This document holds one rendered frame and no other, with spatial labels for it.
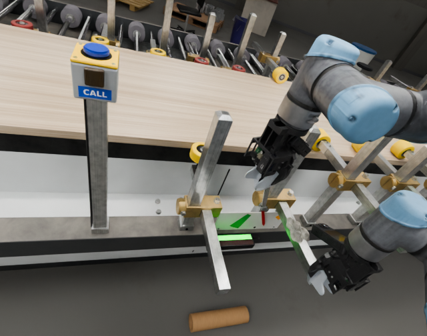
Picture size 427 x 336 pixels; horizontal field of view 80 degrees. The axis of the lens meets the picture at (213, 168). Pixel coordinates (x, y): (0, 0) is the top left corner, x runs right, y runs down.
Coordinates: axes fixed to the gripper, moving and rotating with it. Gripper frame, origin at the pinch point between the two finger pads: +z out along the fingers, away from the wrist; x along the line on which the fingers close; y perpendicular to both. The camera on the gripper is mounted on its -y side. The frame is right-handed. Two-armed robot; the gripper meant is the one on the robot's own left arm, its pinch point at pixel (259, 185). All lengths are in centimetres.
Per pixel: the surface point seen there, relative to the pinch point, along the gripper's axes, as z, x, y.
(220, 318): 92, 11, -16
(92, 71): -20.5, -17.1, 35.1
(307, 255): 13.5, 17.8, -10.8
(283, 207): 13.4, 2.3, -16.3
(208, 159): -1.6, -10.7, 9.9
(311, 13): 30, -540, -721
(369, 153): -9.3, 6.3, -35.9
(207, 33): -2, -105, -49
